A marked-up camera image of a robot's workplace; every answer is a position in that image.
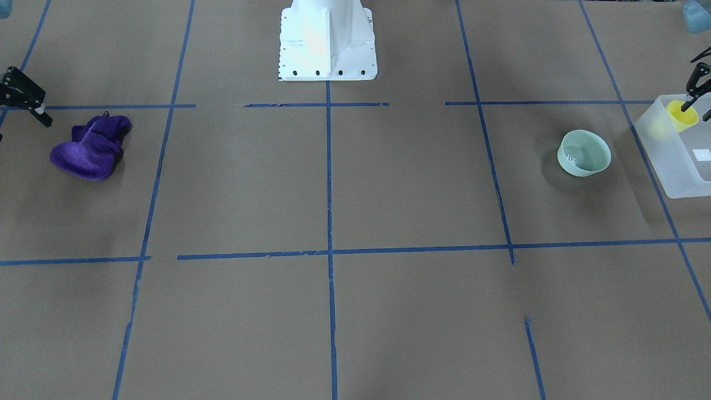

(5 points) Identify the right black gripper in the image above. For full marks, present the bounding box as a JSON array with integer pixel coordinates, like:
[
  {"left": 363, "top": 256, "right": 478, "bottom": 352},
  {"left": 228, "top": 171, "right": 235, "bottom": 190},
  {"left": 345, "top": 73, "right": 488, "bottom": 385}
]
[{"left": 1, "top": 66, "right": 53, "bottom": 128}]

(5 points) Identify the yellow plastic cup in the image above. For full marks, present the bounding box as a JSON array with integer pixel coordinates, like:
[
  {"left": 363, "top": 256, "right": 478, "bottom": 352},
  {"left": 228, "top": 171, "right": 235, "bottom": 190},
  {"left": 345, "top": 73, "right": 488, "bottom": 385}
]
[{"left": 666, "top": 99, "right": 700, "bottom": 133}]

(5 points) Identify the clear plastic storage box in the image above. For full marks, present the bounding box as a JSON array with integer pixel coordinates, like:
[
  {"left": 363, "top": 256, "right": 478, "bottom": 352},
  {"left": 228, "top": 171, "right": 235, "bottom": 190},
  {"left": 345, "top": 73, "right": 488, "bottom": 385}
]
[{"left": 634, "top": 94, "right": 710, "bottom": 198}]

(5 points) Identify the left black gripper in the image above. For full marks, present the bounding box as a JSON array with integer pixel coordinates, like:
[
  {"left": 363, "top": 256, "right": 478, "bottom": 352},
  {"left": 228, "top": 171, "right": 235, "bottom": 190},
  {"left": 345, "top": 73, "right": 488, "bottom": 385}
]
[{"left": 681, "top": 47, "right": 711, "bottom": 122}]

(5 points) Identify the purple cloth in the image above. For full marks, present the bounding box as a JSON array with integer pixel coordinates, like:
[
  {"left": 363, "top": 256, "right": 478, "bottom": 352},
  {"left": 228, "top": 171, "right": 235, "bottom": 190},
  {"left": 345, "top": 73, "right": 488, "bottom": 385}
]
[{"left": 50, "top": 112, "right": 132, "bottom": 181}]

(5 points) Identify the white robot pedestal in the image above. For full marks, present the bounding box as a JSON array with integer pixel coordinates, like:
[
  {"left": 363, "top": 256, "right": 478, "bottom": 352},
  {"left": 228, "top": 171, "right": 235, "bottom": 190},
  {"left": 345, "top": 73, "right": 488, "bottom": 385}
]
[{"left": 278, "top": 1, "right": 378, "bottom": 82}]

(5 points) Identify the mint green bowl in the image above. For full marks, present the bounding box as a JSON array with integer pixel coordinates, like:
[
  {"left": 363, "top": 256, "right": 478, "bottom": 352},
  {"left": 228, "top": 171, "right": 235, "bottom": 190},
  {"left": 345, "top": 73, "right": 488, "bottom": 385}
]
[{"left": 557, "top": 129, "right": 612, "bottom": 177}]

